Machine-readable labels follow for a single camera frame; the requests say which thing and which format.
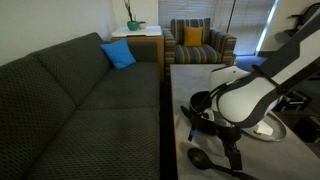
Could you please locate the plant in teal pot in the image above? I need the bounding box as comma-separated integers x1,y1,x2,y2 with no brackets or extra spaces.
123,0,140,32

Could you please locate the wooden side table white top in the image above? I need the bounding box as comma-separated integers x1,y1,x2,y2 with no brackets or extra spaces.
110,25,165,83

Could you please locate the black bent floor pole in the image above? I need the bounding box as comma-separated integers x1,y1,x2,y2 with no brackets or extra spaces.
226,0,237,34

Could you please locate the blue square cushion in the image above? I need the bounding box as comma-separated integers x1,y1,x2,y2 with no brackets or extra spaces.
99,38,137,70

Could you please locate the striped fabric armchair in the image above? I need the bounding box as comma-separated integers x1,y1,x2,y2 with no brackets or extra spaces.
162,17,238,81

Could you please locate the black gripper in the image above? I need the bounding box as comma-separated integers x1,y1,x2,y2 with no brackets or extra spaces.
216,124,244,172

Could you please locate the black office chair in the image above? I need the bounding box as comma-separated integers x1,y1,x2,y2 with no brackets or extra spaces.
283,2,320,44

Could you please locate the grey top coffee table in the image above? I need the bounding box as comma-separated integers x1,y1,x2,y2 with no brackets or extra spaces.
169,63,320,180

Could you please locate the dark grey fabric sofa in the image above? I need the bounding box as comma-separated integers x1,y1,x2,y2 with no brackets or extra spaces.
0,31,162,180

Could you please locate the black cooking pot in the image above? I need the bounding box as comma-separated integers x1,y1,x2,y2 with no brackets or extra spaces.
180,90,231,136

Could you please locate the black plastic spoon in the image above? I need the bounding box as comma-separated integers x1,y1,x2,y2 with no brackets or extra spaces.
187,147,261,180

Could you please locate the yellow square cushion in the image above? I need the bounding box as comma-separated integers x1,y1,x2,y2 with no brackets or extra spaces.
183,26,204,48

